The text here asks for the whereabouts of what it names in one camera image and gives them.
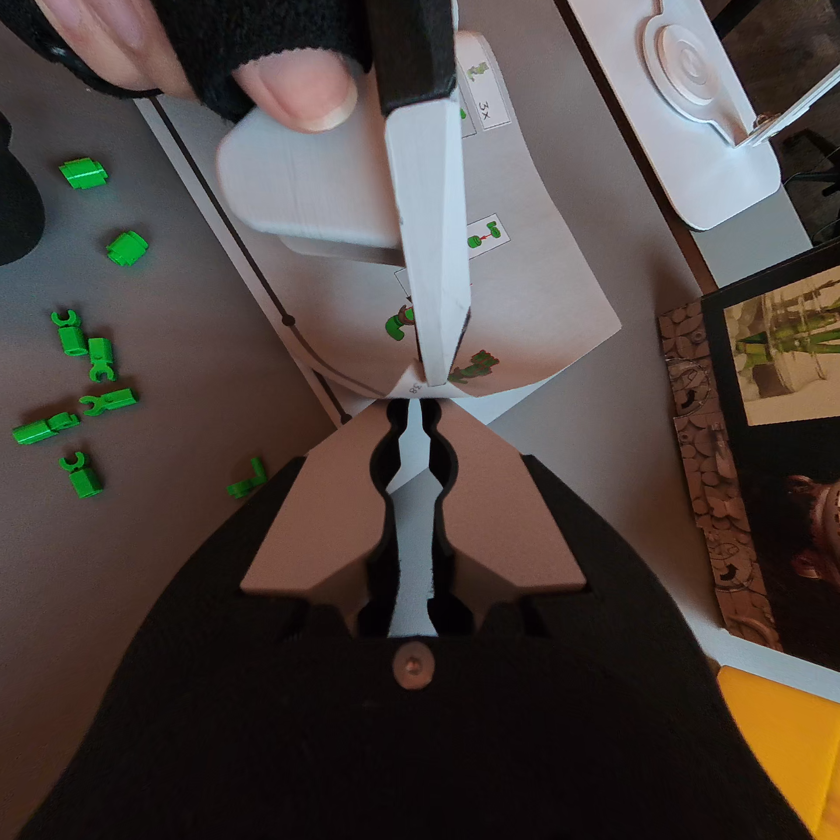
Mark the yellow cardboard box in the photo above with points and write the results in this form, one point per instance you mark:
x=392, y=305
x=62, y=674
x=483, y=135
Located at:
x=787, y=741

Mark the scattered small green lego pieces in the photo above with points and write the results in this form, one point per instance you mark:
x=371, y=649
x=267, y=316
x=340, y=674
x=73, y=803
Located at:
x=82, y=172

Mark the person's left hand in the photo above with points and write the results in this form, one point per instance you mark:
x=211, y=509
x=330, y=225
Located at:
x=111, y=46

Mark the white stand base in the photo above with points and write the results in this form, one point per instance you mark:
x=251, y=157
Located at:
x=715, y=170

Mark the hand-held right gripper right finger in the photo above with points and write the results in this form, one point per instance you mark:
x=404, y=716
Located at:
x=505, y=525

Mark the dark lego set box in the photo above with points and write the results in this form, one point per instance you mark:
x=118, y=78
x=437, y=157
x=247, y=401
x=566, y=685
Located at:
x=774, y=525

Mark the lego instruction booklet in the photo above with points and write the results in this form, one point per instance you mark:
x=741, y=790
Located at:
x=538, y=275

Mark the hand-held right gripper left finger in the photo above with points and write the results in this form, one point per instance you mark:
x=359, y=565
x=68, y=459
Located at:
x=321, y=525

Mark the small black cup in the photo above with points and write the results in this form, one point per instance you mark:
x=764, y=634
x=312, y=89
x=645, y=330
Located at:
x=16, y=203

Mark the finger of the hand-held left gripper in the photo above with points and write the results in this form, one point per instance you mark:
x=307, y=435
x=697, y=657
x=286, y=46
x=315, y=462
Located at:
x=433, y=229

